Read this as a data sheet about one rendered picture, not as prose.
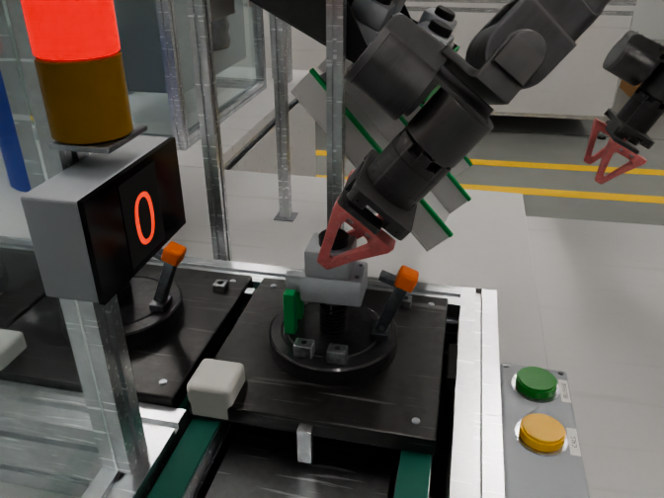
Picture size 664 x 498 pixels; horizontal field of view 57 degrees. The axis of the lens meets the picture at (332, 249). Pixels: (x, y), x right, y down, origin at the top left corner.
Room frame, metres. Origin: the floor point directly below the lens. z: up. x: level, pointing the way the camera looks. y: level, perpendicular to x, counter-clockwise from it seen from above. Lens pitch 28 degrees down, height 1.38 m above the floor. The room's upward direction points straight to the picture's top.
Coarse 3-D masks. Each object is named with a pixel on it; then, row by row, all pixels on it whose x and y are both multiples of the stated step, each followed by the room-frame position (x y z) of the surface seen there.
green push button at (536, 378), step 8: (528, 368) 0.49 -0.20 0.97; (536, 368) 0.49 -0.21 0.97; (520, 376) 0.48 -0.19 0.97; (528, 376) 0.48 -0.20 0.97; (536, 376) 0.48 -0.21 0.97; (544, 376) 0.48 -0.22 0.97; (552, 376) 0.48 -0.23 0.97; (520, 384) 0.47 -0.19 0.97; (528, 384) 0.47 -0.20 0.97; (536, 384) 0.47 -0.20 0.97; (544, 384) 0.47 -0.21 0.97; (552, 384) 0.47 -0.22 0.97; (528, 392) 0.46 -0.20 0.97; (536, 392) 0.46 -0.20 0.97; (544, 392) 0.46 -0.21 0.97; (552, 392) 0.46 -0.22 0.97
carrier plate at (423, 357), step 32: (256, 320) 0.58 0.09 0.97; (416, 320) 0.58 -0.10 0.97; (224, 352) 0.52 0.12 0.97; (256, 352) 0.52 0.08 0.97; (416, 352) 0.52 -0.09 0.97; (256, 384) 0.47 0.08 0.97; (288, 384) 0.47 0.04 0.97; (352, 384) 0.47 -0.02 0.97; (384, 384) 0.47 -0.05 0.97; (416, 384) 0.47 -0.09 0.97; (256, 416) 0.43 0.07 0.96; (288, 416) 0.43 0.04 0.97; (320, 416) 0.43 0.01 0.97; (352, 416) 0.43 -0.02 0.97; (384, 416) 0.43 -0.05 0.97; (416, 416) 0.43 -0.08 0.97; (416, 448) 0.40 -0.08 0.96
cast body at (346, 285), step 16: (320, 240) 0.53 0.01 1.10; (336, 240) 0.53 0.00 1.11; (352, 240) 0.54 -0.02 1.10; (304, 256) 0.52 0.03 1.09; (288, 272) 0.55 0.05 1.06; (304, 272) 0.53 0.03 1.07; (320, 272) 0.52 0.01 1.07; (336, 272) 0.52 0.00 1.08; (352, 272) 0.53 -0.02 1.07; (288, 288) 0.54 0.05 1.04; (304, 288) 0.52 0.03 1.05; (320, 288) 0.52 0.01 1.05; (336, 288) 0.52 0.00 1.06; (352, 288) 0.51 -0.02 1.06; (352, 304) 0.51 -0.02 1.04
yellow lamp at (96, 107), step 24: (48, 72) 0.36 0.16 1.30; (72, 72) 0.35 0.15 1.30; (96, 72) 0.36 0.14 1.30; (120, 72) 0.38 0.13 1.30; (48, 96) 0.36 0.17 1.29; (72, 96) 0.35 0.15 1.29; (96, 96) 0.36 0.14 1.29; (120, 96) 0.37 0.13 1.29; (48, 120) 0.36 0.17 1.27; (72, 120) 0.35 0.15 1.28; (96, 120) 0.36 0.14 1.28; (120, 120) 0.37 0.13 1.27
